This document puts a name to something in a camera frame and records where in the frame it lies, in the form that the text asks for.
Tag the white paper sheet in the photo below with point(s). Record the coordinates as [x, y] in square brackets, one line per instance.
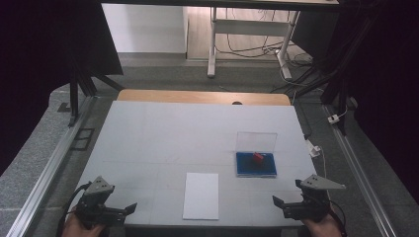
[201, 196]

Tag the aluminium rail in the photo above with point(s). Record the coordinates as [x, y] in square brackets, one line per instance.
[49, 171]
[359, 171]

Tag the black metal stand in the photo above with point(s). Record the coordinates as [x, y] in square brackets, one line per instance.
[76, 89]
[336, 89]

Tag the blue ink pad box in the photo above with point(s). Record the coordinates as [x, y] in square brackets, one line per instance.
[256, 166]

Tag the white plug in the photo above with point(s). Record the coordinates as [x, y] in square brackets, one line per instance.
[314, 149]
[333, 118]

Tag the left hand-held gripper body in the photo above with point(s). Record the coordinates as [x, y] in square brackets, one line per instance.
[95, 197]

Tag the white desk frame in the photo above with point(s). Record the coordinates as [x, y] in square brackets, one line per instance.
[250, 27]

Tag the wooden table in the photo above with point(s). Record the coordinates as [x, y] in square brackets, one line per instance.
[197, 97]

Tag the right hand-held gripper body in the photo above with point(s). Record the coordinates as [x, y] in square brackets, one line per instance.
[313, 204]

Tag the person's right hand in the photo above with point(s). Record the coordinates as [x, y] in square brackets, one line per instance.
[321, 228]

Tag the dark curtain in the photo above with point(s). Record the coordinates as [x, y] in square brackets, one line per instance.
[388, 82]
[39, 65]

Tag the red stamp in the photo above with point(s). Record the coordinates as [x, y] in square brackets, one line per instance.
[257, 157]

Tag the person's left hand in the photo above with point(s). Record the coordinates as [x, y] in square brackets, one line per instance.
[77, 229]

